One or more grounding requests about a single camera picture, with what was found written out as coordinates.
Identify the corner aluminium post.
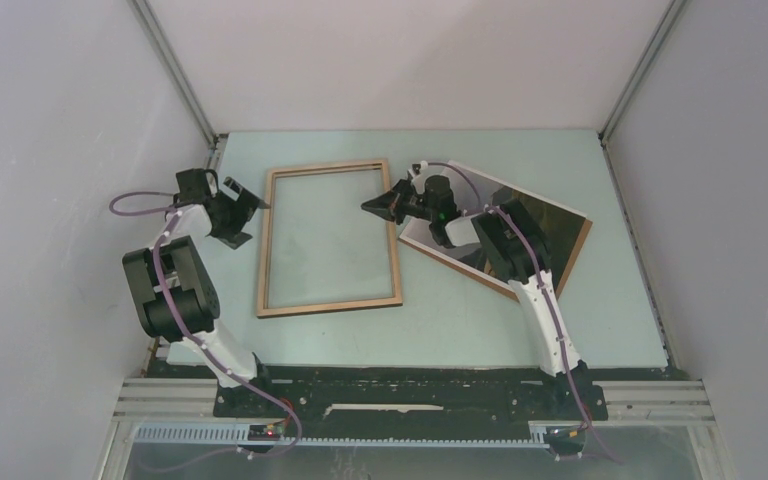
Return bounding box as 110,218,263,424
128,0,228,168
598,0,692,368

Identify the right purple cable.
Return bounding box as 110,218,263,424
423,162,624,465

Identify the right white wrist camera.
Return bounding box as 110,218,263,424
407,161,429,184

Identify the brown backing board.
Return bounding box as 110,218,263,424
398,160,594,303

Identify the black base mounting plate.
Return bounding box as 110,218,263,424
213,365,608,442

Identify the wooden picture frame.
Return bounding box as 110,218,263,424
256,158,403,319

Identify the left corner aluminium post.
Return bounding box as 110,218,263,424
128,0,228,168

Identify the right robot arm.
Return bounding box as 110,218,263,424
361,174,588,418

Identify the clear acrylic sheet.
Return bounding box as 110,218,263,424
267,169,394,308

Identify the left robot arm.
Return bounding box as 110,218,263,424
122,168,276,417

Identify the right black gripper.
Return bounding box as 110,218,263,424
362,177,437,225

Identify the right corner aluminium post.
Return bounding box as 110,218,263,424
598,0,692,368

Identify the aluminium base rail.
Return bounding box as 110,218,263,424
97,367,736,479

